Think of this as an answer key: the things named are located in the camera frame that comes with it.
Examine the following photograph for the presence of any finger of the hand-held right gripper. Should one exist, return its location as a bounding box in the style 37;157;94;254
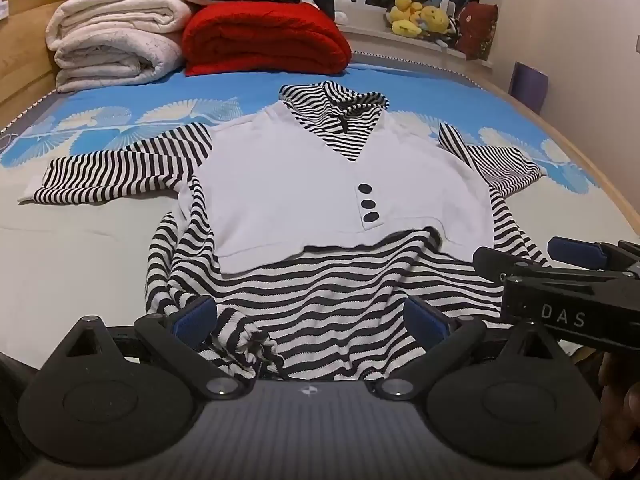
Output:
472;246;553;288
546;236;621;272

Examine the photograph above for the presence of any blue and white bed sheet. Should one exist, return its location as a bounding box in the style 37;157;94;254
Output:
0;49;640;361

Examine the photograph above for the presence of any striped shirt with white vest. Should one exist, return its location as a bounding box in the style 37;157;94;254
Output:
19;80;553;382

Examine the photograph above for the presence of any red folded blanket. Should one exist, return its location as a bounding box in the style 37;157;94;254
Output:
181;1;353;77

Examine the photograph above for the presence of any white folded quilt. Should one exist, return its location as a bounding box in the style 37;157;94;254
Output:
45;0;195;94

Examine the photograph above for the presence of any yellow plush toy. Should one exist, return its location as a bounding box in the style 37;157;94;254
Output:
417;5;452;34
390;0;426;37

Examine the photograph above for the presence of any purple box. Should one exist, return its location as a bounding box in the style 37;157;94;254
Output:
509;61;551;114

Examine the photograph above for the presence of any window sill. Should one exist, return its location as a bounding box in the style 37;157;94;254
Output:
344;4;496;67

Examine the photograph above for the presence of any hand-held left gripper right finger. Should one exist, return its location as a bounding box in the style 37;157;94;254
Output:
372;297;576;402

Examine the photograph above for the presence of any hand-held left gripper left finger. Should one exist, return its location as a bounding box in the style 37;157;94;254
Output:
45;296;255;401

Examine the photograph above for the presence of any dark red cushion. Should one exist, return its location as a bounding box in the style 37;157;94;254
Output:
456;1;501;61

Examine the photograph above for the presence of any person's right hand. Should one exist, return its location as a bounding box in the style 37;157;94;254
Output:
592;352;640;466

